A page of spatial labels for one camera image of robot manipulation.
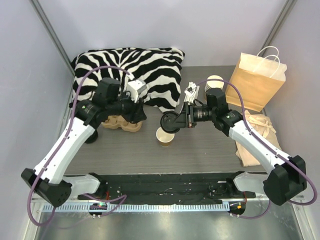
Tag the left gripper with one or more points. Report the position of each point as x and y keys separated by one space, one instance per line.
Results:
x=136 y=110

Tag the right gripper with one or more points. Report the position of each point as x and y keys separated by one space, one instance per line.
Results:
x=188 y=115

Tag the black lid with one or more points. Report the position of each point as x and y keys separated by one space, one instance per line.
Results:
x=167 y=122
x=92 y=138

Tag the single paper cup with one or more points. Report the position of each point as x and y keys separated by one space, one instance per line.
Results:
x=164 y=138

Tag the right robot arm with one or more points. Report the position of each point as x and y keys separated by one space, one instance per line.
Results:
x=285 y=174

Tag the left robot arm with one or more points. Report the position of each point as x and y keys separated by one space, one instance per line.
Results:
x=48 y=178

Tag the white wrapped straw left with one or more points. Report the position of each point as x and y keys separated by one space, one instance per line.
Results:
x=188 y=94

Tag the white wrapped straw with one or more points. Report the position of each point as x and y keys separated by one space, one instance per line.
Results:
x=196 y=93
x=186 y=107
x=188 y=94

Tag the cardboard cup carrier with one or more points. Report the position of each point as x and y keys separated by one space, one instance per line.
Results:
x=118 y=122

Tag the white wrapped straw middle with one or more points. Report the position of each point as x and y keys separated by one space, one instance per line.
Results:
x=186 y=107

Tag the white wrapped straw right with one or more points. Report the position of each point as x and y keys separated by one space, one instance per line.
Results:
x=196 y=93

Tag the stack of paper cups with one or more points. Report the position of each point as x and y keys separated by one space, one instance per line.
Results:
x=214 y=81

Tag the zebra print pillow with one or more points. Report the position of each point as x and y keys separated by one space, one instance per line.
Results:
x=159 y=68

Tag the beige cloth bag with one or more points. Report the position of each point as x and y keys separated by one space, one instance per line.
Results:
x=263 y=125

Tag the brown paper bag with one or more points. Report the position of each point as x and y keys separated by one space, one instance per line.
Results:
x=258 y=78

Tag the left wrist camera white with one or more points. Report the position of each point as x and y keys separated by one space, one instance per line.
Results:
x=136 y=88

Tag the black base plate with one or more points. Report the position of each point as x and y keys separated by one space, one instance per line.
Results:
x=170 y=189

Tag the aluminium rail frame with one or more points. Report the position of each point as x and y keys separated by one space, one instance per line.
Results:
x=232 y=219

